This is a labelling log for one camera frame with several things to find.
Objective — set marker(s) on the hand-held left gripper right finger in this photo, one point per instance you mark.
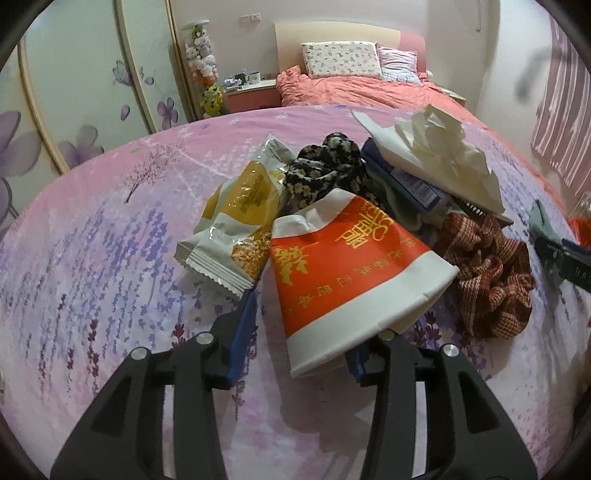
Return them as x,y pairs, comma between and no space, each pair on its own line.
356,365

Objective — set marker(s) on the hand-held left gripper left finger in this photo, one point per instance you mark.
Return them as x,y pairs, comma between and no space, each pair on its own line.
244,334

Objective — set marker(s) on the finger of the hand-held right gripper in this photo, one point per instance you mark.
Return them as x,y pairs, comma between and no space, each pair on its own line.
568,267

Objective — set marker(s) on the orange white paper cup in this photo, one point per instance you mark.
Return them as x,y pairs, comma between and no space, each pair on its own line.
351,277

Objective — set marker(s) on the grey green cloth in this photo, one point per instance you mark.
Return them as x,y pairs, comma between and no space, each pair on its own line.
540,219

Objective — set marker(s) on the red brown knit scrunchie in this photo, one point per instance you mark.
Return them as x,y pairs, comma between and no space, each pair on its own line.
489,277

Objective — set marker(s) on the yellow white snack packet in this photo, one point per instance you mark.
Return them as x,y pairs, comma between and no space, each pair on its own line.
221,258
249,189

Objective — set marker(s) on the pink floral printed sheet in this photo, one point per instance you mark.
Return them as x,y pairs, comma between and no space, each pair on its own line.
115,258

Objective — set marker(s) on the pink striped curtain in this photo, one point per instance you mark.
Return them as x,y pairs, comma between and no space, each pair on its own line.
568,115

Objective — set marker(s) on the pale green cloth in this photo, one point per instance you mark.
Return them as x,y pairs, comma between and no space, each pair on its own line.
401,207

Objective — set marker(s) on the crumpled white tissue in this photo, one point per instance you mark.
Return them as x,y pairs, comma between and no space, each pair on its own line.
443,138

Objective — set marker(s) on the blue white box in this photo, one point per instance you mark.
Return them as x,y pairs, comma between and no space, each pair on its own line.
408,184

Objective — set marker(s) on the black floral scrunchie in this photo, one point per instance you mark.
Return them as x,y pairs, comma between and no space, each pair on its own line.
323,170

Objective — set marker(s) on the white bedside table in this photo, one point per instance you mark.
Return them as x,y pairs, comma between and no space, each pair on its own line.
455,93

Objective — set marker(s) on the white paper packet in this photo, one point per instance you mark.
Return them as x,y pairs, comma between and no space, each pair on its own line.
392,147

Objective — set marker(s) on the green yellow plush toy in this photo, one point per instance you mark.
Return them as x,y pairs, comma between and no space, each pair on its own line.
213,101

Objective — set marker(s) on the pink nightstand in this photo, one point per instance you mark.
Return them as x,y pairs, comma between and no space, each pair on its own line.
251,97

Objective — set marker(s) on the white mug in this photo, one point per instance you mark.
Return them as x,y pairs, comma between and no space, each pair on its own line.
253,76

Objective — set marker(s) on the pink striped pillow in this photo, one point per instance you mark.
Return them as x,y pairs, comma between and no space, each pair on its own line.
399,62

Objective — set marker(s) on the salmon duvet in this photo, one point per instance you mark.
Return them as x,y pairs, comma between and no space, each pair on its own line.
360,92

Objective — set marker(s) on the tower of plush toys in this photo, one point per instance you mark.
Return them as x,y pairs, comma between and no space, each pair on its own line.
203,55

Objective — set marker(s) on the white patterned pillow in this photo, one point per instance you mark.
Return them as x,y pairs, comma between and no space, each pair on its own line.
341,60

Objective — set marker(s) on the floral sliding wardrobe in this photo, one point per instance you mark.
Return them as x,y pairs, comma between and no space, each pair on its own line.
83,83

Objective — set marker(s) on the cream pink headboard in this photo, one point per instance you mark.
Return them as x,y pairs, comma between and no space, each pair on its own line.
341,32

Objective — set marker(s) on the white wall socket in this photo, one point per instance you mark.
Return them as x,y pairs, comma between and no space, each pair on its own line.
250,18

